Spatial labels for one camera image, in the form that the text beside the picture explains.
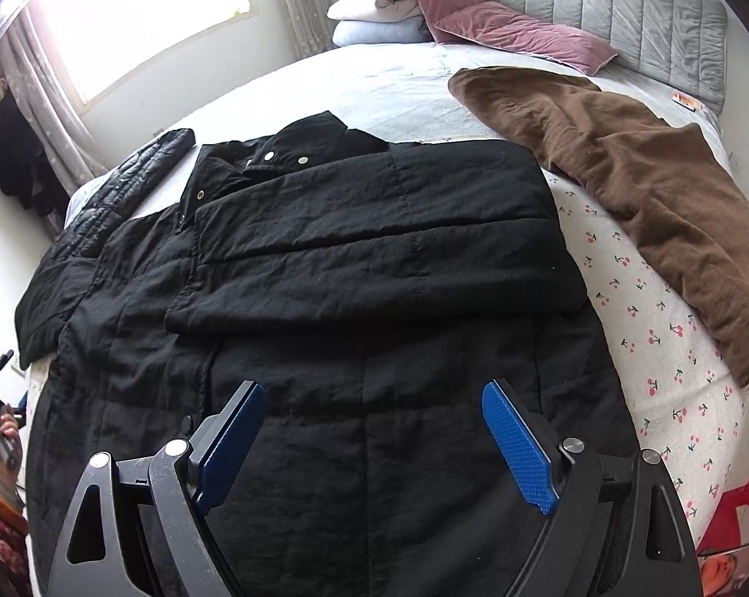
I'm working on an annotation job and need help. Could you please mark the black quilted jacket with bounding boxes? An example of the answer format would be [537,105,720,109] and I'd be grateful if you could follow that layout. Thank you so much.
[13,109,641,597]

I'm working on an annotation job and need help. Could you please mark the floral patterned sleeve forearm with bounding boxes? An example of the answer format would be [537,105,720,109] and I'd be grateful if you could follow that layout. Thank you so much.
[0,479,33,596]

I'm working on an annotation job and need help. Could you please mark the dark clothes hanging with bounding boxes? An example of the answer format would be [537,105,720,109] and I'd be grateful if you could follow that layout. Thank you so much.
[0,77,69,218]

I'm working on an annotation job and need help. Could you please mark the person's left hand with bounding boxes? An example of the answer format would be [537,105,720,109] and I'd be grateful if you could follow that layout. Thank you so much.
[0,404,22,489]

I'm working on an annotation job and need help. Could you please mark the cherry print bed sheet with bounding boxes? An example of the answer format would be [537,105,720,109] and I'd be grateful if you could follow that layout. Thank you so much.
[22,170,749,549]

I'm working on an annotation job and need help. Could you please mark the red foam floor mat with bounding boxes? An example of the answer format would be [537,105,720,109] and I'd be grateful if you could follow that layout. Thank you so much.
[697,480,749,554]

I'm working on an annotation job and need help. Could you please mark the black puffer jacket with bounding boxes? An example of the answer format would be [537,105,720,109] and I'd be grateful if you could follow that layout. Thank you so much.
[44,128,196,263]

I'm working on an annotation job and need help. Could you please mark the small orange white packet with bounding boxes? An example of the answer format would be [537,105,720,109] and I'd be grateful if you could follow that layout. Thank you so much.
[671,91,708,112]

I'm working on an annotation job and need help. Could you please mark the window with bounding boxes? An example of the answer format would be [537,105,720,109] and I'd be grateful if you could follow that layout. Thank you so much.
[33,0,251,104]

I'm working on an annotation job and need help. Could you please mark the front pink velvet pillow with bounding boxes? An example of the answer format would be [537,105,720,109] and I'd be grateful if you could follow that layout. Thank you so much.
[435,1,619,76]

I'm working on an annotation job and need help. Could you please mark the light blue pillow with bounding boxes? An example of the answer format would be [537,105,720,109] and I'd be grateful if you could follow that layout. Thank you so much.
[332,16,432,47]

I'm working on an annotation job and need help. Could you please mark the grey padded headboard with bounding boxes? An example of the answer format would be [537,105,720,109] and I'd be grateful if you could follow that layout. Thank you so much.
[496,0,728,113]

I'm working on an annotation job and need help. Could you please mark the folded cream blanket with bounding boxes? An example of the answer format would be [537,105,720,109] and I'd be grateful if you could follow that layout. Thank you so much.
[327,0,422,23]

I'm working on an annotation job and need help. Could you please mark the patterned beige curtain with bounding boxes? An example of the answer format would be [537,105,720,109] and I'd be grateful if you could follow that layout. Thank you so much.
[267,0,339,61]

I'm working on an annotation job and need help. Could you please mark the brown corduroy garment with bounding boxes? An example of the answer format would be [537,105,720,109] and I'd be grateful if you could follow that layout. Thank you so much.
[448,66,749,387]

